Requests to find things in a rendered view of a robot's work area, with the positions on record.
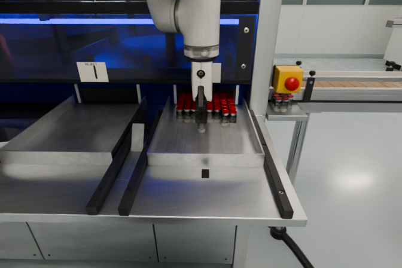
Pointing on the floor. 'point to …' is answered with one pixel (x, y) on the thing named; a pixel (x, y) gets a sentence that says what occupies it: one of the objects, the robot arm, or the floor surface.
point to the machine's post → (261, 68)
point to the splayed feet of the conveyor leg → (291, 246)
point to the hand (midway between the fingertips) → (201, 113)
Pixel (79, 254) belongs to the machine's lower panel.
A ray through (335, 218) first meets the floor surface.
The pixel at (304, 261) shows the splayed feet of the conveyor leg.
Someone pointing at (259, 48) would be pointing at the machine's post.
